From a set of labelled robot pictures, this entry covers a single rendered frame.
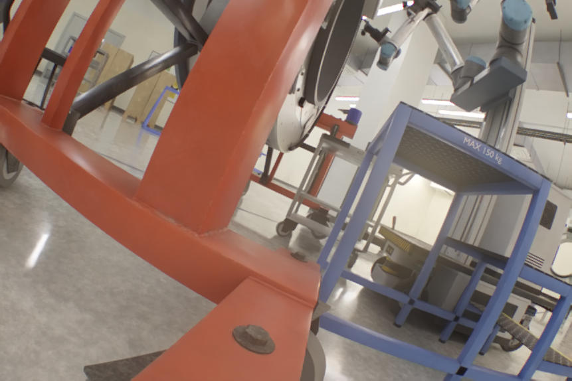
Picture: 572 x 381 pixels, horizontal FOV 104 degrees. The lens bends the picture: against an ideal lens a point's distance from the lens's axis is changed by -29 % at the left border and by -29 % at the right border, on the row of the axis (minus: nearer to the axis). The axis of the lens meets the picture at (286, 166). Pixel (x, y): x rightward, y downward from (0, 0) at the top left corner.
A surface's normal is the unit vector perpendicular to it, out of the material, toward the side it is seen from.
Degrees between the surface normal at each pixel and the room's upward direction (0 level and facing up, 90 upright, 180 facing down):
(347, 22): 130
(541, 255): 90
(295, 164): 90
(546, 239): 90
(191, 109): 90
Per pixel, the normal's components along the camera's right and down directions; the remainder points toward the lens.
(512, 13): -0.48, -0.14
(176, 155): -0.15, -0.09
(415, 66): 0.46, 0.18
